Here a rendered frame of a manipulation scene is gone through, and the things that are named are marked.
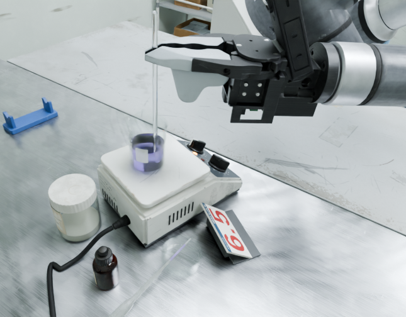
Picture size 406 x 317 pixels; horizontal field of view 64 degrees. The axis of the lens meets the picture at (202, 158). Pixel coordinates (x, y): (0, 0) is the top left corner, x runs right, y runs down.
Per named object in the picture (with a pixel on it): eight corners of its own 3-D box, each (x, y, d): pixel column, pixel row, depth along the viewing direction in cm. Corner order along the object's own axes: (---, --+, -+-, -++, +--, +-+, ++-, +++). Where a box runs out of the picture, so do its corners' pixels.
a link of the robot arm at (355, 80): (386, 58, 34) (351, 31, 41) (346, 56, 34) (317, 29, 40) (357, 117, 39) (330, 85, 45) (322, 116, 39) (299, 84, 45)
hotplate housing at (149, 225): (194, 152, 63) (197, 118, 58) (242, 191, 56) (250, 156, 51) (87, 202, 51) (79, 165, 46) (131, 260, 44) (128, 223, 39)
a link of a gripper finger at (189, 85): (145, 108, 36) (226, 109, 37) (143, 56, 32) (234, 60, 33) (145, 94, 38) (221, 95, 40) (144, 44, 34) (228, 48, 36)
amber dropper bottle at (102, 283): (124, 275, 42) (121, 243, 38) (110, 294, 40) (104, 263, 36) (105, 265, 43) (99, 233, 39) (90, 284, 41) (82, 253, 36)
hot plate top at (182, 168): (164, 134, 54) (164, 129, 53) (213, 174, 47) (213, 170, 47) (97, 160, 47) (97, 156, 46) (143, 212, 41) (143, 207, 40)
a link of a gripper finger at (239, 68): (192, 78, 33) (275, 80, 34) (193, 64, 32) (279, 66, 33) (188, 59, 36) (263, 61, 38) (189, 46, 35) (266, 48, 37)
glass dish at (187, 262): (159, 245, 46) (159, 236, 45) (196, 241, 47) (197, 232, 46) (163, 281, 42) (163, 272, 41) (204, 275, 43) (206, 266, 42)
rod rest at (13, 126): (49, 109, 70) (45, 94, 67) (58, 116, 68) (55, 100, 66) (2, 128, 63) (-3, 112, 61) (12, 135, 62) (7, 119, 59)
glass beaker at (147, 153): (170, 175, 45) (172, 128, 40) (131, 181, 44) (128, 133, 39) (160, 149, 50) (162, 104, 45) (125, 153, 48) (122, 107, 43)
